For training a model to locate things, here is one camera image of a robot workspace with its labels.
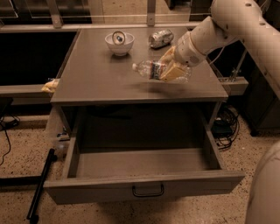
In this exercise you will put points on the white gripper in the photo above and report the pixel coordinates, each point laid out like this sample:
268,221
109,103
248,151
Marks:
185,52

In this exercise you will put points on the clear plastic water bottle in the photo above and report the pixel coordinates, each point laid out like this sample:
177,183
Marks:
152,69

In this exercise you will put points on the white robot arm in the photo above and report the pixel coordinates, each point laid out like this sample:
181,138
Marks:
243,20

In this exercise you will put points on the open grey top drawer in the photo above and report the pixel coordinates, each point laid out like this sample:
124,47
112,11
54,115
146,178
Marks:
105,159

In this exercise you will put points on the crushed silver soda can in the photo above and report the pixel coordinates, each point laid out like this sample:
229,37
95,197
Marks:
160,39

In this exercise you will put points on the white ceramic bowl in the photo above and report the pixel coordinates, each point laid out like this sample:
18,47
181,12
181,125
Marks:
120,50

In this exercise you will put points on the can inside bowl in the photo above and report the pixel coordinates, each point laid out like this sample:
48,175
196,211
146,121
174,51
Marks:
118,38

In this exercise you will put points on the grey metal cabinet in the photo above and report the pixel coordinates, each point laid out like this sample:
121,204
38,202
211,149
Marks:
95,76

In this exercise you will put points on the black floor stand bar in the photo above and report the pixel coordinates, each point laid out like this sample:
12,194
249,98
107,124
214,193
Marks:
32,217

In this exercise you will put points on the black drawer handle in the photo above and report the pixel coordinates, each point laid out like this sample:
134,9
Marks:
149,191

